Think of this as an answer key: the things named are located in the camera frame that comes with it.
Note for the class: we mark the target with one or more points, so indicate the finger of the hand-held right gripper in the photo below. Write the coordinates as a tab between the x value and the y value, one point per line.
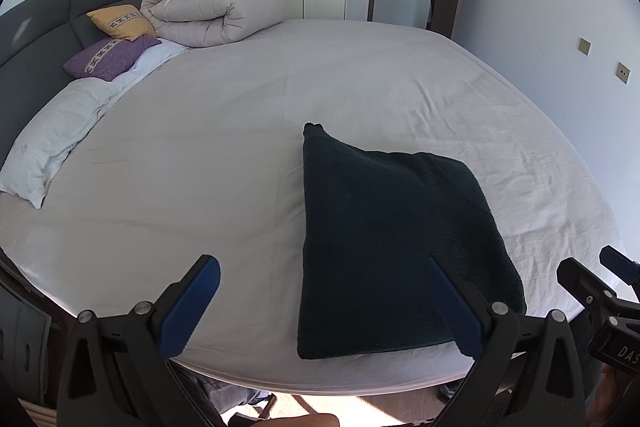
580	277
622	264

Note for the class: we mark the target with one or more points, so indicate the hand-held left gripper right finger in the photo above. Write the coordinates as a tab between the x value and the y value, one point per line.
452	302

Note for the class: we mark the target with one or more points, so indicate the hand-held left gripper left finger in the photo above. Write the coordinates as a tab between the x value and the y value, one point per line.
192	307

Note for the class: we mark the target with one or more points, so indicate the person's right hand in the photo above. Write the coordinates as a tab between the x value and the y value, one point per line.
607	394

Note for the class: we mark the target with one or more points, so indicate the grey cloth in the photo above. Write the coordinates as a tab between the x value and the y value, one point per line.
225	394

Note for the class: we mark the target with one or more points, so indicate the person's leg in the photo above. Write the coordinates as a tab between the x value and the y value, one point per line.
310	420

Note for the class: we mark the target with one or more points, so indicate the bed with white sheet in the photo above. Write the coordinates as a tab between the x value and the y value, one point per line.
250	147

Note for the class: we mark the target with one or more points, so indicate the grey bedside cabinet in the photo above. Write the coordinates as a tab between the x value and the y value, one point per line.
22	337

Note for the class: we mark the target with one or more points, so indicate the large white pillow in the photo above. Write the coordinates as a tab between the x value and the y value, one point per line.
50	137

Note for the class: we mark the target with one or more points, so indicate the flat white pillow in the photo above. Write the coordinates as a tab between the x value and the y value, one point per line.
155	57

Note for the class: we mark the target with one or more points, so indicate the purple patterned pillow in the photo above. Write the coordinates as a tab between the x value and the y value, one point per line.
107	57

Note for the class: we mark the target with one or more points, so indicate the yellow patterned pillow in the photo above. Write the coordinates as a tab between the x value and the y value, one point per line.
122	22

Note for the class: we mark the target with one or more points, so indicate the folded beige duvet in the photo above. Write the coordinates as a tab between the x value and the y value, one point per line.
210	12

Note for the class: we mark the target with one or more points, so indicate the grey padded headboard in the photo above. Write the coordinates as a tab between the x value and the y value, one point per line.
35	32

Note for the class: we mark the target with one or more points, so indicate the brass wall socket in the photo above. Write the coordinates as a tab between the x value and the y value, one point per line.
623	72
584	47

